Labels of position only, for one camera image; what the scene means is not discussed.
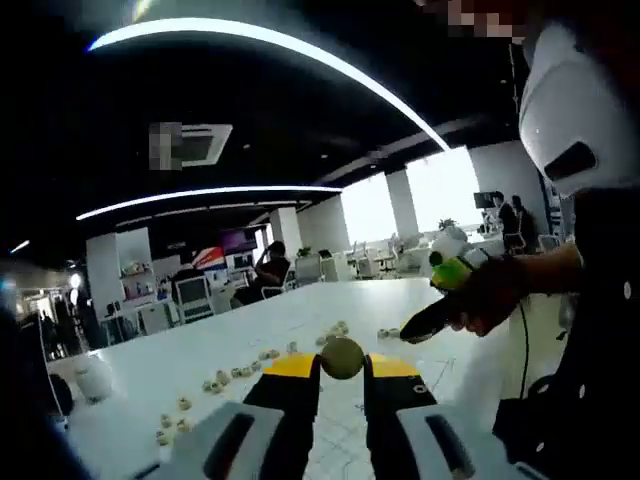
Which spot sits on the purple monitor screen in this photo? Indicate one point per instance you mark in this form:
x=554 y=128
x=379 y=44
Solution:
x=239 y=241

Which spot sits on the ceiling air conditioner unit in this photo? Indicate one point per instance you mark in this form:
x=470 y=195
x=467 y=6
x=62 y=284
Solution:
x=207 y=145

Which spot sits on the round wooden chess piece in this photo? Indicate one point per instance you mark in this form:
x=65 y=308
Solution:
x=341 y=358

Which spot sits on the black round object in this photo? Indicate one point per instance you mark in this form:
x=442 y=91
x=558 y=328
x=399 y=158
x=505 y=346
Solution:
x=61 y=395

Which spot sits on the white ribbed round object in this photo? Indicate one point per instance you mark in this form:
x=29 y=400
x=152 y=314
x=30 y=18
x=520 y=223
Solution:
x=94 y=377

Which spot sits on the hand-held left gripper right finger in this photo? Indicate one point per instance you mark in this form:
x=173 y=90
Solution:
x=395 y=405

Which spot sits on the potted green plant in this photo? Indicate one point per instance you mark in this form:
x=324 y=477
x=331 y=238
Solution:
x=448 y=224

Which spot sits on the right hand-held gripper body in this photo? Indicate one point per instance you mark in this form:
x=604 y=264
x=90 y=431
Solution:
x=452 y=270

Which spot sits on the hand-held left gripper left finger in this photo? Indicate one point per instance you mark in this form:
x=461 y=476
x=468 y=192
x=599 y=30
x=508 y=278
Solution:
x=285 y=400

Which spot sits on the group of wooden chess pieces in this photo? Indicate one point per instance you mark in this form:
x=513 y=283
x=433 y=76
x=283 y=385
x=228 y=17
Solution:
x=220 y=382

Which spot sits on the curved ceiling light strip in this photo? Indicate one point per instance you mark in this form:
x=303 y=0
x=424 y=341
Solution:
x=210 y=192

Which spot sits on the white display shelf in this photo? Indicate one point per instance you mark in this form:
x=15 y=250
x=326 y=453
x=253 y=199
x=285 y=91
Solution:
x=120 y=275

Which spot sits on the white office chair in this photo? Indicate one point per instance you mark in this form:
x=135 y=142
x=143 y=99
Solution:
x=195 y=300

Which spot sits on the black desktop monitor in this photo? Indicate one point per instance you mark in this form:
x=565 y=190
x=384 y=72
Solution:
x=483 y=201

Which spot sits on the white worn device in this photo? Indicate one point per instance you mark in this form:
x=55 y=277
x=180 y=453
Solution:
x=560 y=110

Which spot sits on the long curved ceiling light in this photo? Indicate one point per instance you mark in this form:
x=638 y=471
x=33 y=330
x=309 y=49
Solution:
x=275 y=40

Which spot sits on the transparent chessboard sheet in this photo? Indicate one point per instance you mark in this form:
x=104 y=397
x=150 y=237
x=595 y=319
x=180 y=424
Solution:
x=340 y=440

